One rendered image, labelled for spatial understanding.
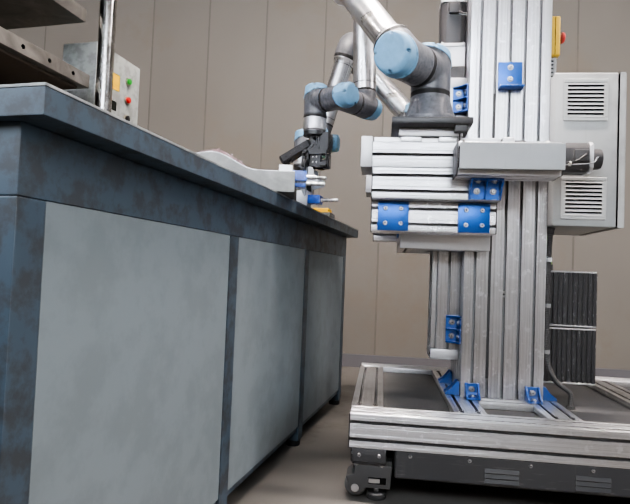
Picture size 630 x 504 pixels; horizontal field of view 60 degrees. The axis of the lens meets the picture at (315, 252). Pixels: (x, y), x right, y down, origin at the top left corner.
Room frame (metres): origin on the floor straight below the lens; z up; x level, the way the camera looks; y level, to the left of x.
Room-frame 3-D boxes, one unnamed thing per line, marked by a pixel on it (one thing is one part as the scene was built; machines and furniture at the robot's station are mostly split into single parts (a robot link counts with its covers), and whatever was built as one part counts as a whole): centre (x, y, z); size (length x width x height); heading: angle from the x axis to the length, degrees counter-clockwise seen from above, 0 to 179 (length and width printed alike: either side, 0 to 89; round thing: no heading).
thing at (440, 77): (1.61, -0.32, 1.20); 0.13 x 0.12 x 0.14; 136
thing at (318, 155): (1.76, 0.01, 0.99); 0.09 x 0.08 x 0.12; 76
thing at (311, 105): (1.76, 0.01, 1.15); 0.09 x 0.08 x 0.11; 46
